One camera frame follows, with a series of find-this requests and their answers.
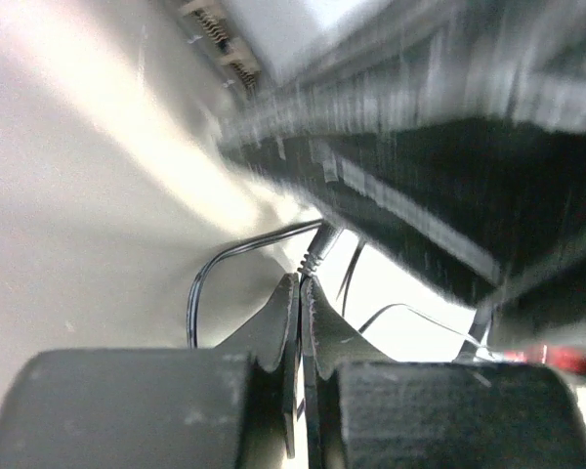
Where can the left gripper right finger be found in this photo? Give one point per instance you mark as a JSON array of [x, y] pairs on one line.
[[364, 410]]

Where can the black network switch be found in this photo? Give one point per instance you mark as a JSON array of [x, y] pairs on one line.
[[477, 208]]

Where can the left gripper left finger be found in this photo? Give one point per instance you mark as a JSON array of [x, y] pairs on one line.
[[231, 406]]

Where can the grey slotted cable duct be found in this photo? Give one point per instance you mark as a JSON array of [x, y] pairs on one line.
[[418, 63]]

